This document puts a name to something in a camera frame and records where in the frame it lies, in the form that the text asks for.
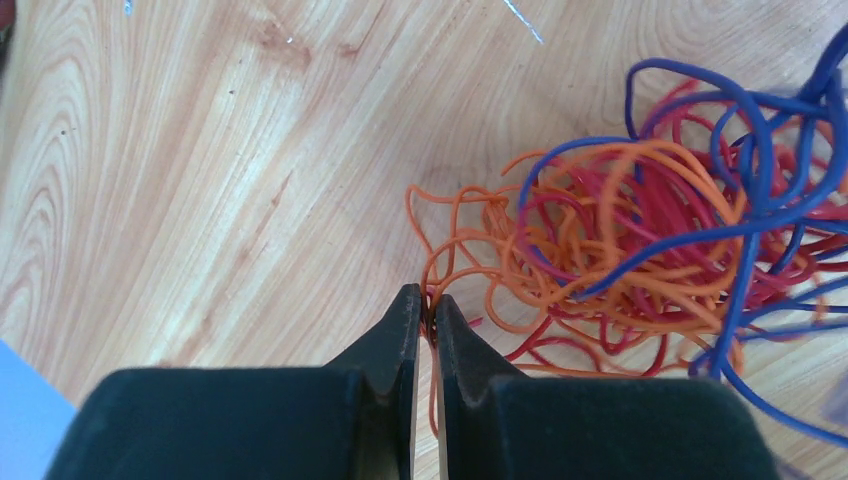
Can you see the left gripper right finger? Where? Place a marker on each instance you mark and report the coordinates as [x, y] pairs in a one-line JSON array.
[[496, 422]]

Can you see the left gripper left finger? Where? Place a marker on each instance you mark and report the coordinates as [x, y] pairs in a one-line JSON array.
[[351, 418]]

